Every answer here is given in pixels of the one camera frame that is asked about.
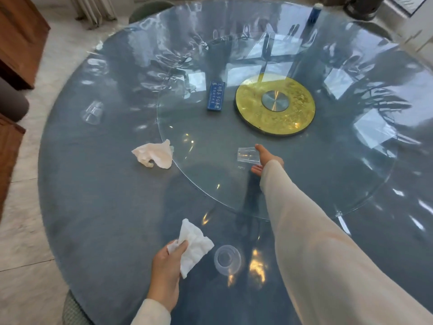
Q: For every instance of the person's right forearm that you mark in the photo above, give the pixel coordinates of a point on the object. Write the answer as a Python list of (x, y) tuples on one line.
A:
[(321, 253)]

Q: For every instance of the clear plastic cup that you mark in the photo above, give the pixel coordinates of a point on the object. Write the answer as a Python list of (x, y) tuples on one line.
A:
[(227, 259), (92, 113), (247, 155)]

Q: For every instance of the grey cushioned seat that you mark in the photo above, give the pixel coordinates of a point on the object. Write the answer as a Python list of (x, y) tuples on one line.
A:
[(12, 101)]

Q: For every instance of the person's left forearm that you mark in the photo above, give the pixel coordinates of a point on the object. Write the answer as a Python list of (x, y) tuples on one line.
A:
[(150, 314)]

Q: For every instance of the green upholstered chair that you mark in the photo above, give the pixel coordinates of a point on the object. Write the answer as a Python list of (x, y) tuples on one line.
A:
[(74, 309), (149, 11)]

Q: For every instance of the round glass turntable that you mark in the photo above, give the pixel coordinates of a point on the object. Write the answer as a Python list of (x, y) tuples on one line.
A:
[(209, 172)]

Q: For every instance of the beige curtain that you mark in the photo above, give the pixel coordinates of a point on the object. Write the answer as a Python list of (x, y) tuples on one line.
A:
[(93, 10)]

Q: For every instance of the blue bottle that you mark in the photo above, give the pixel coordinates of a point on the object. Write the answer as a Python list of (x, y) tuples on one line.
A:
[(316, 12)]

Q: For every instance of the gold turntable base disc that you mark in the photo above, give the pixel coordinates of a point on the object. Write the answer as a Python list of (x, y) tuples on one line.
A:
[(287, 113)]

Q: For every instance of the crumpled white tissue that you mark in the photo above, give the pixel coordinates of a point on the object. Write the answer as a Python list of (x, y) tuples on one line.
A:
[(154, 154)]

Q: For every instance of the black round appliance base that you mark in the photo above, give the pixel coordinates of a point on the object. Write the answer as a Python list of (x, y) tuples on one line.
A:
[(360, 8)]

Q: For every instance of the brown wooden cabinet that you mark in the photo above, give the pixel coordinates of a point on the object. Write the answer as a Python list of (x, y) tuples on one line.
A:
[(20, 37)]

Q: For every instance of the person's left thumb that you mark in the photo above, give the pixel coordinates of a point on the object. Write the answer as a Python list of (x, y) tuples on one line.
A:
[(180, 248)]

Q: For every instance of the white paper tissue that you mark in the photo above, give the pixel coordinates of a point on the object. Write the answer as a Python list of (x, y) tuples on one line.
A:
[(194, 245)]

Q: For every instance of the person's right thumb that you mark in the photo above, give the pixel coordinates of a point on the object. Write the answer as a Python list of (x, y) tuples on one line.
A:
[(262, 151)]

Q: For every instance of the person's left hand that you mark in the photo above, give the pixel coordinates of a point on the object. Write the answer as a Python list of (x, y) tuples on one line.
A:
[(164, 274)]

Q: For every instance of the brown wooden furniture piece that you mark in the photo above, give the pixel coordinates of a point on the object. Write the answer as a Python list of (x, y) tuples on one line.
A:
[(8, 159)]

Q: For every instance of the person's right hand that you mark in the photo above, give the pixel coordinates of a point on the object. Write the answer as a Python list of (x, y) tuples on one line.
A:
[(267, 158)]

